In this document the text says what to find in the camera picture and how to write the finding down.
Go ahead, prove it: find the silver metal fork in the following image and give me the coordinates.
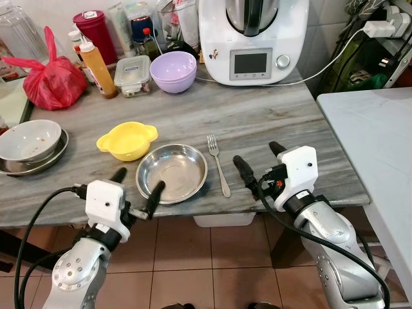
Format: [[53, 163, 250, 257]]
[[207, 135, 231, 198]]

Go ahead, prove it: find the empty stainless steel plate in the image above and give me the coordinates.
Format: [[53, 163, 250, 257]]
[[135, 144, 209, 205]]

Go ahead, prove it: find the yellow plastic bowl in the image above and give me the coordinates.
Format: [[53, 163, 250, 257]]
[[96, 121, 159, 162]]

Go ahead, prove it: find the white drawer under table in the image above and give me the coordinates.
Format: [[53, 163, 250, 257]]
[[192, 212, 257, 228]]

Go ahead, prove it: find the steel plate under white bowl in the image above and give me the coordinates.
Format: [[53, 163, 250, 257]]
[[0, 128, 70, 176]]

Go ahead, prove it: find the used white bowl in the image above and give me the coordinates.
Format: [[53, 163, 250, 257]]
[[0, 119, 63, 163]]

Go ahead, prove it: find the pale blue table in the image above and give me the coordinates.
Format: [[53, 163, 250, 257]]
[[316, 86, 412, 303]]

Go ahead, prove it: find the clear lidded food container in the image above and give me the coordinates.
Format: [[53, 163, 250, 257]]
[[114, 55, 153, 98]]

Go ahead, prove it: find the orange sauce squeeze bottle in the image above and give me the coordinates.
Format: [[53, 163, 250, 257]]
[[77, 37, 119, 100]]

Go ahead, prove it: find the white kitchen cooking machine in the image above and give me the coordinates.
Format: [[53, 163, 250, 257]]
[[198, 0, 310, 87]]

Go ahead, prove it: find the green bag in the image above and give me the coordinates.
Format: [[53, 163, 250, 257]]
[[341, 72, 389, 93]]

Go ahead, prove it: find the red knotted plastic bag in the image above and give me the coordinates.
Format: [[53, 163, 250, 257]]
[[1, 26, 88, 111]]

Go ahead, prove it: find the purple plastic bowl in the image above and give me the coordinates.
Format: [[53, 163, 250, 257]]
[[149, 51, 198, 95]]

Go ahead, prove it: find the dark bottle with red cap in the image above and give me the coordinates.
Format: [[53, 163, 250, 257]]
[[138, 27, 163, 60]]

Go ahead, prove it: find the dark red plastic canister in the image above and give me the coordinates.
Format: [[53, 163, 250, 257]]
[[72, 10, 118, 66]]

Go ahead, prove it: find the white squeeze tube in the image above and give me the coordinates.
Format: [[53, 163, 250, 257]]
[[108, 3, 134, 57]]

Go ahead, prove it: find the white power plug adapter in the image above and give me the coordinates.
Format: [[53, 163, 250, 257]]
[[362, 19, 388, 39]]

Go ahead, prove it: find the clear plastic pitcher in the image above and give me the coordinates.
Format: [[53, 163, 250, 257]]
[[157, 0, 201, 53]]

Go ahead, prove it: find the clear plastic jar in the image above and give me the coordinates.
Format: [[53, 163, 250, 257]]
[[0, 3, 50, 63]]

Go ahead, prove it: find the white power strip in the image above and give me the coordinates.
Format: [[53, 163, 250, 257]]
[[380, 3, 412, 39]]

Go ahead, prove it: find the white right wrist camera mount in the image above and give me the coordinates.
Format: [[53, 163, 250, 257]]
[[274, 145, 319, 212]]

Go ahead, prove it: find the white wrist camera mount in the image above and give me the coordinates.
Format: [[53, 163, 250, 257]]
[[274, 145, 319, 212], [85, 180, 130, 243]]

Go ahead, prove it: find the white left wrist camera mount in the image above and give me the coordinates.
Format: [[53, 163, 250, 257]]
[[85, 180, 130, 243]]

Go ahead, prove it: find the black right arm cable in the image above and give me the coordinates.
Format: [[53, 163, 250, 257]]
[[256, 185, 391, 309]]

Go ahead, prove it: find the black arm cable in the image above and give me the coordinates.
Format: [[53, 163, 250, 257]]
[[13, 185, 88, 309], [256, 185, 391, 309]]

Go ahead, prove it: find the white power cord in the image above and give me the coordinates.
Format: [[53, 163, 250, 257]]
[[196, 27, 368, 88]]

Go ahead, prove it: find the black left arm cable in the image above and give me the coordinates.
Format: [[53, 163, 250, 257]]
[[13, 185, 88, 309]]

